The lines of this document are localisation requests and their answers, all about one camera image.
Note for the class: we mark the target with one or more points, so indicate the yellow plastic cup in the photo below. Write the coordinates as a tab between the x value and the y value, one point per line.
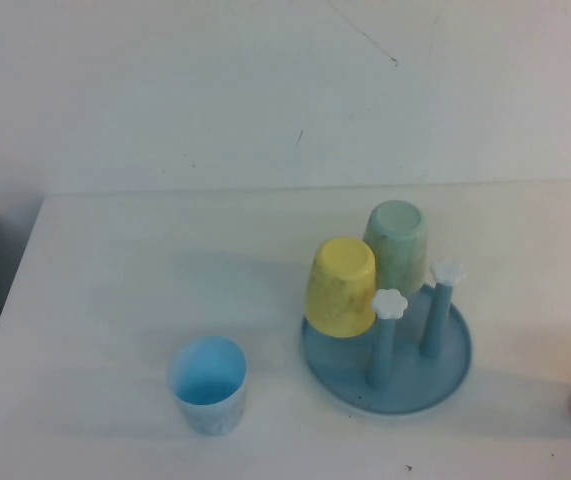
335	295

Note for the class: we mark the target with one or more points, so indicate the green plastic cup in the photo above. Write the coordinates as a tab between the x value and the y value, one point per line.
397	240

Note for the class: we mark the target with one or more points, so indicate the blue plastic cup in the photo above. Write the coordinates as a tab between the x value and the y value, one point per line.
205	400

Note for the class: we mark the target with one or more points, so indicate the blue cup stand white caps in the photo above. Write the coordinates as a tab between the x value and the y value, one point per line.
415	385

